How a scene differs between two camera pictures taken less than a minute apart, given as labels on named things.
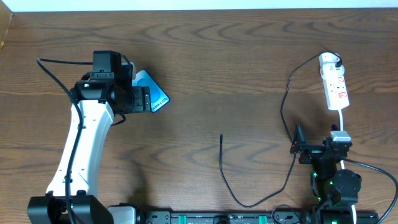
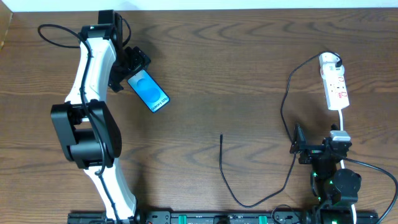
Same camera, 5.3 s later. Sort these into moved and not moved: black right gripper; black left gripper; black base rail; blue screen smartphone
Moved: black left gripper
Not moved: blue screen smartphone; black base rail; black right gripper
